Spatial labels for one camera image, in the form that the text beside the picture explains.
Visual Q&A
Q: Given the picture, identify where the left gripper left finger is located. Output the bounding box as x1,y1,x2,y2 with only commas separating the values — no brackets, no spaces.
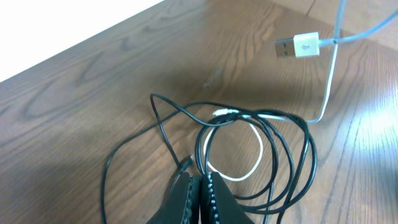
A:
147,172,201,224

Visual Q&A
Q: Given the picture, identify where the white usb cable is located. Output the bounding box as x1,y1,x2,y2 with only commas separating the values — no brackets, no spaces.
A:
202,0,398,183

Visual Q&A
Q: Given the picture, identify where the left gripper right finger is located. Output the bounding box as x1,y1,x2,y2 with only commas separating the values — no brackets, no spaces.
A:
200,172,254,224

